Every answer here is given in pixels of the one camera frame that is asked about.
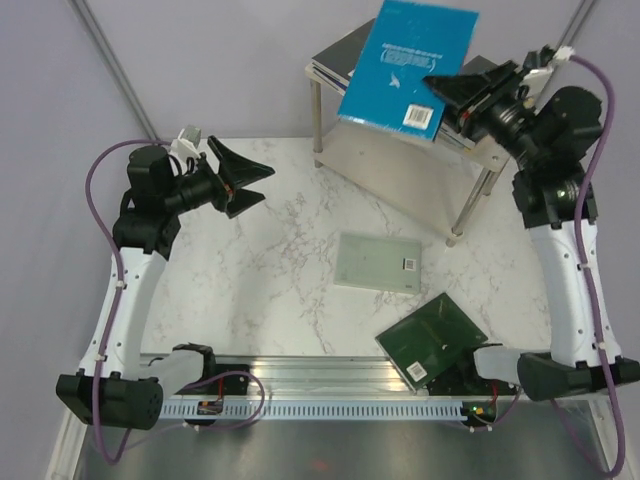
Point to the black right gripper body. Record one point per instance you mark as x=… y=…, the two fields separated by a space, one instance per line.
x=500 y=111

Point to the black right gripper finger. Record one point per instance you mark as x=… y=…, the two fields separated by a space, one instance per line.
x=457 y=120
x=463 y=91

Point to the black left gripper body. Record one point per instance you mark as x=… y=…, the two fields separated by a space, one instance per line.
x=212 y=188

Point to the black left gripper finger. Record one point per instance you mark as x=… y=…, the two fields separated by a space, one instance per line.
x=236 y=170
x=242 y=201

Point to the bright blue book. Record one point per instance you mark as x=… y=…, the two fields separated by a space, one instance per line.
x=408 y=41

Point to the black book Moon and Sixpence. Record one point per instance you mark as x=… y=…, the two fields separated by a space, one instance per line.
x=340 y=58

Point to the clear plastic file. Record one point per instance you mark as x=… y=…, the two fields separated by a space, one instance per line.
x=380 y=263

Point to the light blue cat book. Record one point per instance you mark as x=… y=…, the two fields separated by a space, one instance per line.
x=449 y=136

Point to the dark blue Wuthering Heights book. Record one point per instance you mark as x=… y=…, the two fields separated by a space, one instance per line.
x=475 y=65

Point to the purple galaxy cover book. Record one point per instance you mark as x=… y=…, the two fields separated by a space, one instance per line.
x=328 y=77

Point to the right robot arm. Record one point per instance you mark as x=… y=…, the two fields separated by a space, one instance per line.
x=554 y=196

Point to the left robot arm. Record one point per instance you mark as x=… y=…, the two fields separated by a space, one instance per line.
x=111 y=387

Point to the white two-tier shelf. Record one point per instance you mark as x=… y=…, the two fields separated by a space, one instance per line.
x=437 y=184

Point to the dark green book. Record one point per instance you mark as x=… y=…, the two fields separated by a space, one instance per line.
x=429 y=341

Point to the right aluminium frame post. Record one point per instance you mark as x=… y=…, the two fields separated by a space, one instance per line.
x=576 y=23

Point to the aluminium frame post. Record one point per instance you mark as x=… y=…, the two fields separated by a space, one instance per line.
x=576 y=23
x=107 y=55

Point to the aluminium front rail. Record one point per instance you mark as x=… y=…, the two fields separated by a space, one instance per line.
x=327 y=377

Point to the white perforated cable duct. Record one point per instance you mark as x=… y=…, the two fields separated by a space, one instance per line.
x=241 y=409

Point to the left aluminium frame post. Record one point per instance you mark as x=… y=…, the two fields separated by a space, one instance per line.
x=107 y=55

